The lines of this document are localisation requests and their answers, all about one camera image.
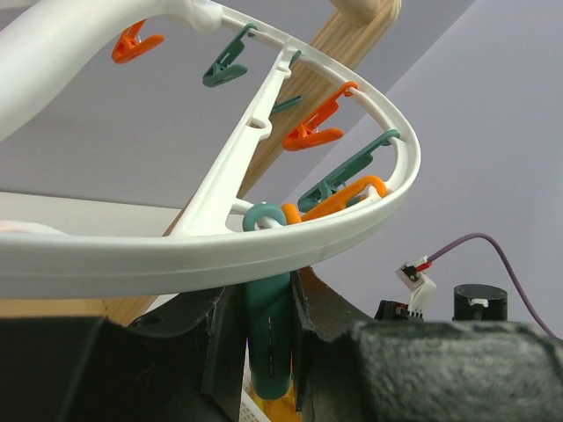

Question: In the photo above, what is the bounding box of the dark teal clothes peg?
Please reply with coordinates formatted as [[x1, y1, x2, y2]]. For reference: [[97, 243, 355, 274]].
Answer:
[[241, 200, 293, 401]]

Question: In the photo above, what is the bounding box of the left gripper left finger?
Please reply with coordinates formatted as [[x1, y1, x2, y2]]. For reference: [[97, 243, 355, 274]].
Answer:
[[1, 287, 245, 421]]

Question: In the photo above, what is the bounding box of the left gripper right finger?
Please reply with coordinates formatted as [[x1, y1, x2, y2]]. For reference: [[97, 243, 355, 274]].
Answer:
[[291, 268, 562, 421]]

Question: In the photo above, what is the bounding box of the bright yellow cloth sock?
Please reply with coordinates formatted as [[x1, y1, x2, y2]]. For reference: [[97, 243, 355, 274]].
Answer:
[[245, 382, 303, 422]]

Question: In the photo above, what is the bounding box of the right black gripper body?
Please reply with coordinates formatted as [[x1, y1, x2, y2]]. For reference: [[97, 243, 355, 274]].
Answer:
[[374, 300, 412, 321]]

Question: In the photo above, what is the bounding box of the orange peg on hanger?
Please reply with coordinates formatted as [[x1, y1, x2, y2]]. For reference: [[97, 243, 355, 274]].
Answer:
[[281, 81, 358, 152]]

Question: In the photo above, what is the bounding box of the orange clothes peg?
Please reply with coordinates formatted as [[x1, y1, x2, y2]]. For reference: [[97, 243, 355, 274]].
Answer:
[[281, 175, 388, 224]]

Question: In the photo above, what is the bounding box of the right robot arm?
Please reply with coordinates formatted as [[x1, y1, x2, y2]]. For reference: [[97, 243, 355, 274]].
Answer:
[[374, 284, 508, 322]]

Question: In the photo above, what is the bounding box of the teal peg on hanger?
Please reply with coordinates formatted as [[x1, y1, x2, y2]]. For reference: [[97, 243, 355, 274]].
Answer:
[[202, 23, 258, 88]]

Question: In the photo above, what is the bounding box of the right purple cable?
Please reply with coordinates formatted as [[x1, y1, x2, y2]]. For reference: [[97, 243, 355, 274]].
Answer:
[[429, 232, 563, 340]]

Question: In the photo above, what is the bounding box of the white round clip hanger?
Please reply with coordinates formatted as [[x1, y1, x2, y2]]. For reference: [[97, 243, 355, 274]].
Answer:
[[1, 1, 421, 299]]

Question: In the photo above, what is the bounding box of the wooden hanger rack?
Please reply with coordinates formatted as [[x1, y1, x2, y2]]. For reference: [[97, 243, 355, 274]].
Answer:
[[1, 1, 402, 325]]

